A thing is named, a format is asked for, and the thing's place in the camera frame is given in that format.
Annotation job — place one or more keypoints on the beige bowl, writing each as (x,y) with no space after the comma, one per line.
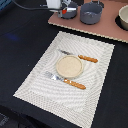
(123,14)

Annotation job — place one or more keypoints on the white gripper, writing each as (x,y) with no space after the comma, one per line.
(57,4)

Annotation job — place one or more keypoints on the knife with wooden handle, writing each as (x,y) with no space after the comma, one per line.
(80,56)

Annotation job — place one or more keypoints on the fork with wooden handle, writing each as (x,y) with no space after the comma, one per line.
(67,81)

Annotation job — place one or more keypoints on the dark grey pot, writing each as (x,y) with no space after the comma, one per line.
(90,13)

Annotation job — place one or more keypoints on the round beige plate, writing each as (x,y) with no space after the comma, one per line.
(69,66)

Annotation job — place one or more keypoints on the pink stove board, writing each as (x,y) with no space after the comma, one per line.
(106,27)

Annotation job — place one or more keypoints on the grey frying pan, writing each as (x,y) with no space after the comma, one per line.
(69,15)

